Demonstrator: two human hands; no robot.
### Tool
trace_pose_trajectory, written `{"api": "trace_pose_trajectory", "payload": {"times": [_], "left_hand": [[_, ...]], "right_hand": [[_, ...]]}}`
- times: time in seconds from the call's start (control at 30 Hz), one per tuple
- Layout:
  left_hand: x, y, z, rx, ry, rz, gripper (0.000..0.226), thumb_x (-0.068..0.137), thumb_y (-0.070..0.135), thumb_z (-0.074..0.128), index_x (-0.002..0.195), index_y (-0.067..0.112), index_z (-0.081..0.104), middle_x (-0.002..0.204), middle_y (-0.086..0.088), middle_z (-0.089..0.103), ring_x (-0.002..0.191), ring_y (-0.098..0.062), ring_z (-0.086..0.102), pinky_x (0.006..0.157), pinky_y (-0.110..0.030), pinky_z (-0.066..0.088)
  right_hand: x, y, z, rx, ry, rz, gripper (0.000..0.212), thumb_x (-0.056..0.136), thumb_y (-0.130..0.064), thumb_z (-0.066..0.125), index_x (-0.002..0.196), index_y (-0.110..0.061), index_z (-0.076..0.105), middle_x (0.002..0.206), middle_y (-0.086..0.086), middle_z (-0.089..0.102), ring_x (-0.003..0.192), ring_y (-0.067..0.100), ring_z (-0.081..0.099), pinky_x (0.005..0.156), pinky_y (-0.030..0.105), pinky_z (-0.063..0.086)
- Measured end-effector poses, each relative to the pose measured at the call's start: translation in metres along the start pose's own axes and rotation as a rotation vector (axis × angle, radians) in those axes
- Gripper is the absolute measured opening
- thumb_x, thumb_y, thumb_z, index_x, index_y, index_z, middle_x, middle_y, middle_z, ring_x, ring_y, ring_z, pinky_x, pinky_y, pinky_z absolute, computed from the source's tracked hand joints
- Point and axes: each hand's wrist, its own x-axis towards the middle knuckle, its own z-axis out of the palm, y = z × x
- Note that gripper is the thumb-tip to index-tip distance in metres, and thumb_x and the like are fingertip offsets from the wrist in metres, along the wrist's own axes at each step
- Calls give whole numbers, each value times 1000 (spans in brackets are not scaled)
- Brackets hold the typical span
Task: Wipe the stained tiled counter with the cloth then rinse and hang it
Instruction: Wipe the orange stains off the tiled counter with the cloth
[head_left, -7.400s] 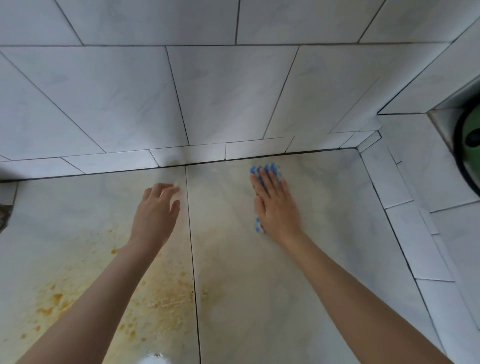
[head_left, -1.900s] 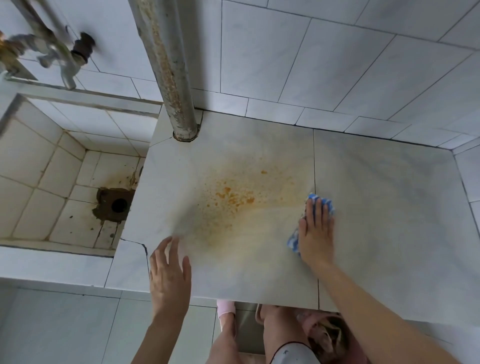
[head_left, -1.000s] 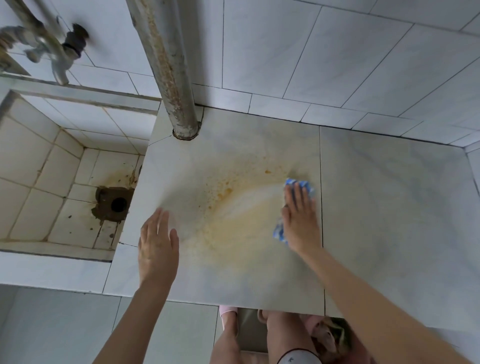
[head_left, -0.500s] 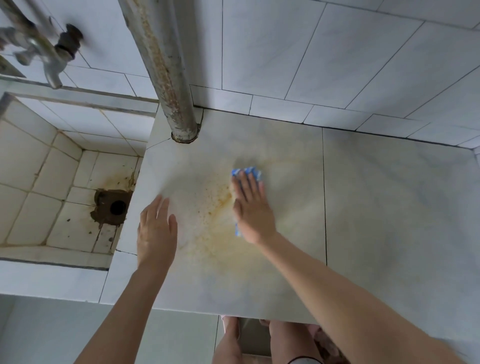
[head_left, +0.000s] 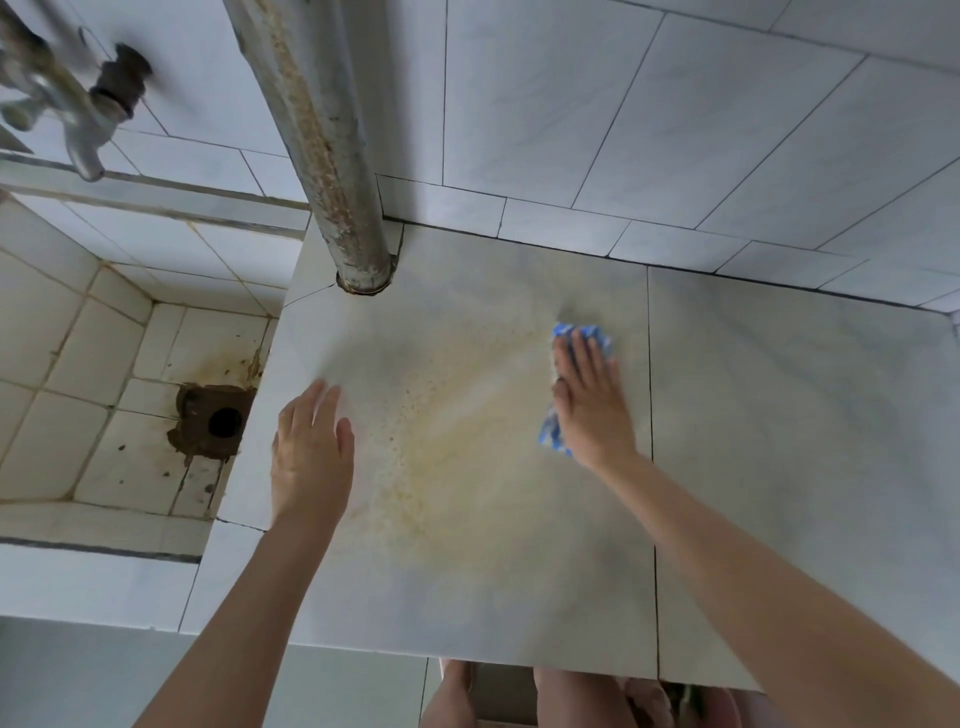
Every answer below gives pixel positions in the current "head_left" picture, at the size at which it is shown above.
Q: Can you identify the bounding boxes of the person's right hand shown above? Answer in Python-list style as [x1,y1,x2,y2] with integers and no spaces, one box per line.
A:
[551,329,640,475]

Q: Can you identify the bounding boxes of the person's left hand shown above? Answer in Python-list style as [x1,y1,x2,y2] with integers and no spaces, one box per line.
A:
[271,380,356,528]

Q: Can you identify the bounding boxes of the blue white wavy cloth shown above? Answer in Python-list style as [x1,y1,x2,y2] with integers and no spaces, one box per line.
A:
[537,322,616,457]

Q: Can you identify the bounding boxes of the person's right forearm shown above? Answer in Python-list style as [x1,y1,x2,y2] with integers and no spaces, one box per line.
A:
[598,452,960,728]

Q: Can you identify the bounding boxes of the person's left forearm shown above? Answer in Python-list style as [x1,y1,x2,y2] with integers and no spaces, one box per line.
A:
[133,515,340,728]

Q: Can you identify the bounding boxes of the person's left leg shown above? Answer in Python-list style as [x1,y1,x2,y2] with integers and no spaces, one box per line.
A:
[418,659,481,728]

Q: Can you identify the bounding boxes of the person's leg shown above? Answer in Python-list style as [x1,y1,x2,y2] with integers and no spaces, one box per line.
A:
[532,667,639,728]
[418,659,481,728]

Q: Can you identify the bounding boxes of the person's right leg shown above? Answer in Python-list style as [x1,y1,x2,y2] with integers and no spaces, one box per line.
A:
[532,667,639,728]

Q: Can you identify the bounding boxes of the white tiled sink basin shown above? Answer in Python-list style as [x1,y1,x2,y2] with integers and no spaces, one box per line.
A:
[0,152,313,565]

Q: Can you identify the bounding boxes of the pink trash bin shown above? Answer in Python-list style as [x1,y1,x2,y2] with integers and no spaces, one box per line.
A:
[624,677,760,728]

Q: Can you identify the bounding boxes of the rusty grey metal pipe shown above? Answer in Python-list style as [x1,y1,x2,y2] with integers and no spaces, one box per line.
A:
[222,0,397,296]

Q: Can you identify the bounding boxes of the grey metal tap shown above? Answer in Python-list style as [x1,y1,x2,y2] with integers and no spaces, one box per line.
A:
[0,63,115,184]

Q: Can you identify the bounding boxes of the black tap knob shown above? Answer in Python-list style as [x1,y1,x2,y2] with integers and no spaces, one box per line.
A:
[89,42,156,121]

